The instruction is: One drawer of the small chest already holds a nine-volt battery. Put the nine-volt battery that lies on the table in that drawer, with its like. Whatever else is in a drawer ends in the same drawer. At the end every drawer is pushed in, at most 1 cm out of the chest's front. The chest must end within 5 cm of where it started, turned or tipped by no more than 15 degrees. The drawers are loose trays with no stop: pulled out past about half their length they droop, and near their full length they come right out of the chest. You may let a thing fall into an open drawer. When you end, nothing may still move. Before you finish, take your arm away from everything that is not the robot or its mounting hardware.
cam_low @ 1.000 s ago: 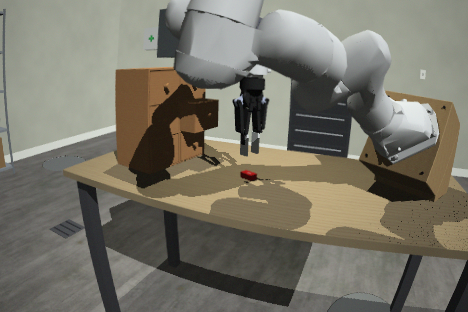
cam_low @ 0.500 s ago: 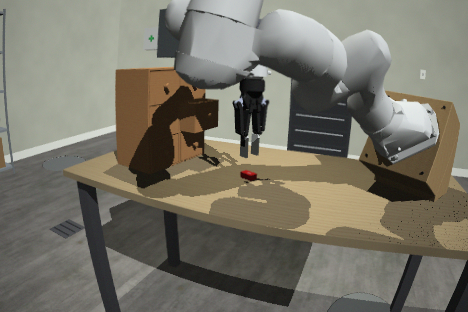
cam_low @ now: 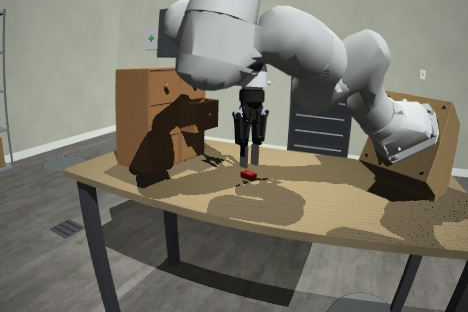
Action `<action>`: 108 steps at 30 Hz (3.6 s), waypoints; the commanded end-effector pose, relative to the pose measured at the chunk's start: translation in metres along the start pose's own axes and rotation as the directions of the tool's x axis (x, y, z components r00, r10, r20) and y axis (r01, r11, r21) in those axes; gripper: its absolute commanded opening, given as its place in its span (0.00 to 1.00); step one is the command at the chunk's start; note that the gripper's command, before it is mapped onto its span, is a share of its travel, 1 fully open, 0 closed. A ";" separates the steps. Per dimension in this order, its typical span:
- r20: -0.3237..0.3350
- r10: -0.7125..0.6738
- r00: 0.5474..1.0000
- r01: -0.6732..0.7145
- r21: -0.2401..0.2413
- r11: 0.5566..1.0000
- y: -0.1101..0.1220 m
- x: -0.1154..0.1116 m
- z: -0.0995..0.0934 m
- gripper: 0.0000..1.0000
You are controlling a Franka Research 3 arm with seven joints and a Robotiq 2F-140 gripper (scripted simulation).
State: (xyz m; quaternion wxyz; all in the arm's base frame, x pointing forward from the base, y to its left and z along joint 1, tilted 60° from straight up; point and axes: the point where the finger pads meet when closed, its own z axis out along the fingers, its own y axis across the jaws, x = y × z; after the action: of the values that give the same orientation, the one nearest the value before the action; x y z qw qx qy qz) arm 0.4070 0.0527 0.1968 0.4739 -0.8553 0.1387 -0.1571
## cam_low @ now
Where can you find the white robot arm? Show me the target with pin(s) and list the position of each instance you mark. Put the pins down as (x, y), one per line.
(221, 40)

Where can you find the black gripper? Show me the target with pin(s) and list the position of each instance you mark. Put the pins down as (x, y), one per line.
(250, 100)

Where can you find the small brown chest of drawers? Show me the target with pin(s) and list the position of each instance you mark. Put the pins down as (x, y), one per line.
(132, 118)

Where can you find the red nine-volt battery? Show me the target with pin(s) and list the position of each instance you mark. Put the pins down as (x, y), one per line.
(248, 175)

